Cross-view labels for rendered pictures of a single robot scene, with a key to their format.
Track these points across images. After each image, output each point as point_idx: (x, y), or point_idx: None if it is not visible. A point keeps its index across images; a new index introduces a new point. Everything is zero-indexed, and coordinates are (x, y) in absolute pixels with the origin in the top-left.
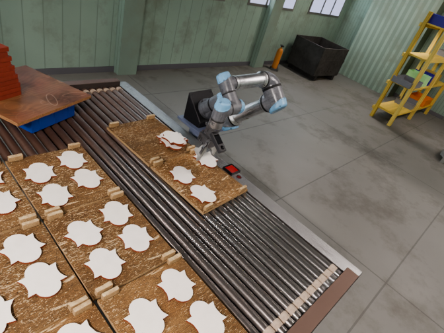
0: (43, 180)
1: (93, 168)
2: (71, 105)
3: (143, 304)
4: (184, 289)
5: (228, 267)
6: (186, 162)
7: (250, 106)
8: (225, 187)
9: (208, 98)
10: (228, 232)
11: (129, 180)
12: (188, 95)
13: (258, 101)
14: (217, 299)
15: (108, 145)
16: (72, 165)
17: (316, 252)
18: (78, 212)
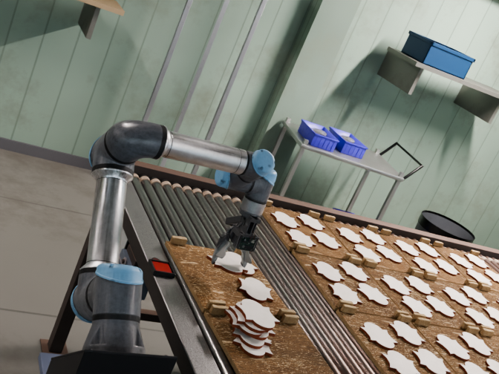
0: (423, 349)
1: (372, 346)
2: None
3: (327, 243)
4: (296, 234)
5: None
6: (237, 301)
7: (124, 207)
8: (199, 255)
9: (132, 324)
10: None
11: (324, 321)
12: (174, 364)
13: (125, 183)
14: (271, 221)
15: None
16: (399, 355)
17: (140, 185)
18: (379, 312)
